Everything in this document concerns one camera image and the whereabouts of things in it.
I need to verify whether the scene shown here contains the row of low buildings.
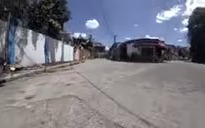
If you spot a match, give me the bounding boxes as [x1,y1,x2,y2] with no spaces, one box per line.
[72,34,110,62]

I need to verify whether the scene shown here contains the grey concrete road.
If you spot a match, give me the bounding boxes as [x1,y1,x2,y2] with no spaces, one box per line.
[0,57,205,128]

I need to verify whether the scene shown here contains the building with red roof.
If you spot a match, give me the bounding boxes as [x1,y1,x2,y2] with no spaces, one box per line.
[109,37,168,64]

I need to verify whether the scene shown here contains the raised concrete kerb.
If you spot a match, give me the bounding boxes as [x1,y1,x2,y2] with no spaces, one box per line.
[0,59,82,84]

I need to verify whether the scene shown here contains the dark leafy tree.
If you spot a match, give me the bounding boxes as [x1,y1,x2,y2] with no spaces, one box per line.
[0,0,72,38]

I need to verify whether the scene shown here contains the overhead wires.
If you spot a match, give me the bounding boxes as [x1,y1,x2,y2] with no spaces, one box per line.
[99,0,115,44]

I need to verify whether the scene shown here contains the white and blue painted wall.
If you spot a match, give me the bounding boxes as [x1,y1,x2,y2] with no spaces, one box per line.
[0,19,75,68]

